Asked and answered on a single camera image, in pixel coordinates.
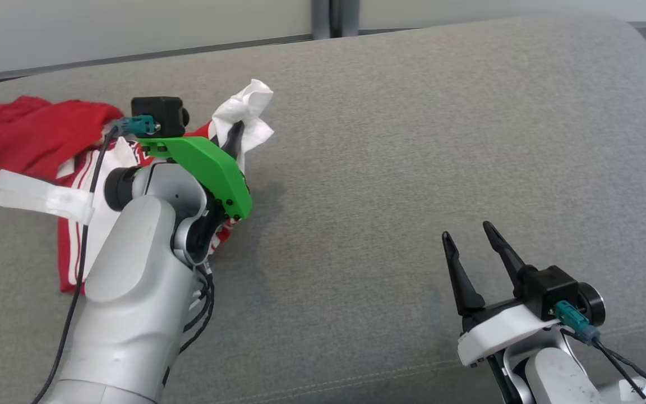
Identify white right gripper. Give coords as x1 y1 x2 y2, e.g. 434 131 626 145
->
442 221 562 368

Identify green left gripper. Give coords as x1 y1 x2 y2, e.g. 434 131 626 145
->
137 122 253 221

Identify red and white jersey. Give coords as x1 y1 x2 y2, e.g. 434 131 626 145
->
57 79 275 295

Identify red shorts with number print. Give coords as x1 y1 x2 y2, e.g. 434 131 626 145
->
0 95 124 180

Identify grey fabric sofa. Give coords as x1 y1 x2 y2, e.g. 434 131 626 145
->
0 16 646 404

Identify teal left camera connector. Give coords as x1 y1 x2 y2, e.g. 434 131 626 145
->
116 115 158 137

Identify teal camera connector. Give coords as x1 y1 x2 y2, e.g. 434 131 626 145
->
116 115 158 137
553 300 601 344

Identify teal right camera connector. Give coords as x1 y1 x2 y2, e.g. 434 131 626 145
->
553 300 601 344

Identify grey partition frame post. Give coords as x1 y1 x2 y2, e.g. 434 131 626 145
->
311 0 361 40

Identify black cable bundle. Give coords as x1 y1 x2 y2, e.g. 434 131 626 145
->
180 261 215 355

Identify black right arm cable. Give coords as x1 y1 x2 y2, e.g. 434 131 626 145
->
561 328 646 400

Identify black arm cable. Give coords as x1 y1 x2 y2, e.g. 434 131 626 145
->
561 328 646 400
31 126 122 404

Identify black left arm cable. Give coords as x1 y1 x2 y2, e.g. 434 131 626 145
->
31 126 122 404

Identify small white cable label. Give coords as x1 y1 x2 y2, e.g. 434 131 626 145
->
617 377 646 399

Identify white tape cable tag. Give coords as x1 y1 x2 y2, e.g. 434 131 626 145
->
0 168 95 225

